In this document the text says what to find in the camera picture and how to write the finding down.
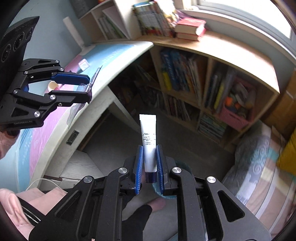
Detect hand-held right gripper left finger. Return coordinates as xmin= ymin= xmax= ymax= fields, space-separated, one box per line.
xmin=29 ymin=145 xmax=144 ymax=241

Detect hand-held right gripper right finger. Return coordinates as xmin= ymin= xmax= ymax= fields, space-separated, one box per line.
xmin=156 ymin=144 xmax=271 ymax=241

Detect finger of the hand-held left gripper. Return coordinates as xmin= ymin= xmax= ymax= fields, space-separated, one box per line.
xmin=20 ymin=59 xmax=90 ymax=85
xmin=0 ymin=89 xmax=92 ymax=127

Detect white cream tube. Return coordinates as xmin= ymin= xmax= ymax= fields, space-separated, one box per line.
xmin=139 ymin=114 xmax=158 ymax=183

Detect person's left forearm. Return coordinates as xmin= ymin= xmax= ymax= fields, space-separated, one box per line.
xmin=0 ymin=131 xmax=19 ymax=160

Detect white desk lamp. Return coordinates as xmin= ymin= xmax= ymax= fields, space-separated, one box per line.
xmin=63 ymin=17 xmax=85 ymax=49

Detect pink and blue printed towel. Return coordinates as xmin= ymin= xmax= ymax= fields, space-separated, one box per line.
xmin=17 ymin=44 xmax=134 ymax=176

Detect person's foot in black sock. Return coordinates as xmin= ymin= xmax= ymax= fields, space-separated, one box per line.
xmin=121 ymin=199 xmax=166 ymax=241

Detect flat stack of books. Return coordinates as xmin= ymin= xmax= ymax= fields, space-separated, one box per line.
xmin=199 ymin=113 xmax=228 ymax=143

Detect white desk bookshelf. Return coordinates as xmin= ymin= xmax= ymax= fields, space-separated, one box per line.
xmin=79 ymin=0 xmax=131 ymax=42

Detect row of thin magazines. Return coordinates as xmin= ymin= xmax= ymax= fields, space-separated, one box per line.
xmin=97 ymin=9 xmax=126 ymax=40

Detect pink storage basket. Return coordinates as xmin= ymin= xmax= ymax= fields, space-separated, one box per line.
xmin=220 ymin=80 xmax=255 ymax=130

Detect striped bed blanket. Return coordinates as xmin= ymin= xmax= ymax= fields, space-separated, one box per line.
xmin=222 ymin=120 xmax=296 ymax=234

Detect row of blue books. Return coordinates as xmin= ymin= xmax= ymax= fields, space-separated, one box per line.
xmin=161 ymin=49 xmax=201 ymax=102

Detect row of colourful books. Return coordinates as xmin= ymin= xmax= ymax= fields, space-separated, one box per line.
xmin=133 ymin=0 xmax=178 ymax=38

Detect person's pink clothing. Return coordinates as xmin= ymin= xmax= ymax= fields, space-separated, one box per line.
xmin=0 ymin=188 xmax=67 ymax=233

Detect red hardcover book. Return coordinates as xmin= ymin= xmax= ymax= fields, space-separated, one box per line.
xmin=176 ymin=28 xmax=206 ymax=42
xmin=174 ymin=17 xmax=207 ymax=35

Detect yellow pillow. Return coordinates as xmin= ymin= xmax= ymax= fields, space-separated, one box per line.
xmin=277 ymin=133 xmax=296 ymax=179

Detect wooden floor bookcase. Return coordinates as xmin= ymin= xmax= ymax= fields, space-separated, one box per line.
xmin=109 ymin=30 xmax=280 ymax=153

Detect wall socket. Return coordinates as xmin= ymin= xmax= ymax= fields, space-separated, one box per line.
xmin=67 ymin=130 xmax=80 ymax=146

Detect white cable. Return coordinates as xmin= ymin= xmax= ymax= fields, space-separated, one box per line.
xmin=25 ymin=178 xmax=63 ymax=193

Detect window frame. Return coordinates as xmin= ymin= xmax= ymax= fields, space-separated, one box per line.
xmin=176 ymin=0 xmax=296 ymax=40

